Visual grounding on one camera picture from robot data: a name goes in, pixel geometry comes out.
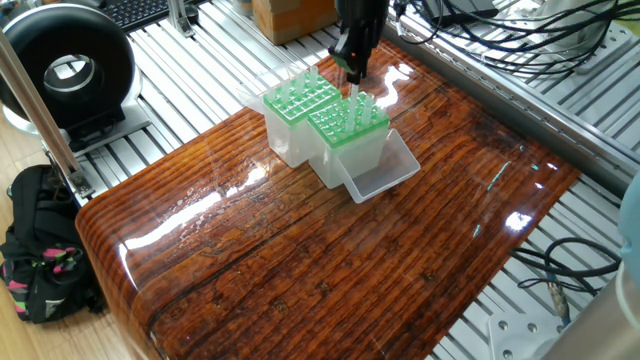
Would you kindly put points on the silver robot mount plate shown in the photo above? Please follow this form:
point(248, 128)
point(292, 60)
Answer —
point(525, 338)

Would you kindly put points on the black backpack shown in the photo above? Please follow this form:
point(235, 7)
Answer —
point(40, 250)

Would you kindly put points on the glossy wooden table board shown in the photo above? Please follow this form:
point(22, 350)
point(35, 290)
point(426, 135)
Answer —
point(300, 260)

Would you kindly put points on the aluminium frame post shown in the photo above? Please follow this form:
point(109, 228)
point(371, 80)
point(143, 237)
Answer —
point(45, 130)

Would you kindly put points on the brown cardboard box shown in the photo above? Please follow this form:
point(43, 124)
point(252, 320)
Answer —
point(280, 15)

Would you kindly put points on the green rack clear tip box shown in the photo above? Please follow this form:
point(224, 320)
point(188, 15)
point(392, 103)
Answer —
point(355, 160)
point(285, 140)

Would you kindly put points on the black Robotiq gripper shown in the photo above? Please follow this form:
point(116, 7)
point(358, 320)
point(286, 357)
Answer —
point(360, 16)

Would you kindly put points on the perforated silver metal plate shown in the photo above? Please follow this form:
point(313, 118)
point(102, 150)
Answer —
point(560, 15)

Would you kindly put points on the black keyboard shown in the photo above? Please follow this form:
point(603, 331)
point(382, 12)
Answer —
point(135, 10)

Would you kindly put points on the short aluminium post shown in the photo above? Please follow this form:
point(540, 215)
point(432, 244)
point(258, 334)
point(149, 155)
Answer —
point(183, 15)

